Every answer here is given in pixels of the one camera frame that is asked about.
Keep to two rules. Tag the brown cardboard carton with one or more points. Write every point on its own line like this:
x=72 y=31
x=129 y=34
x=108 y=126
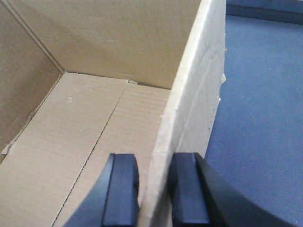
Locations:
x=80 y=79

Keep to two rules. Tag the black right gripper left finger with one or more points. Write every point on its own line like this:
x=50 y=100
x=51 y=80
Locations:
x=113 y=199

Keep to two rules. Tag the blue-grey conveyor belt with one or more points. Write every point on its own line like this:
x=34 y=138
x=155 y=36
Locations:
x=257 y=139

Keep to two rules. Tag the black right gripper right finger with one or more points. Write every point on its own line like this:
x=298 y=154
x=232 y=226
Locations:
x=235 y=190

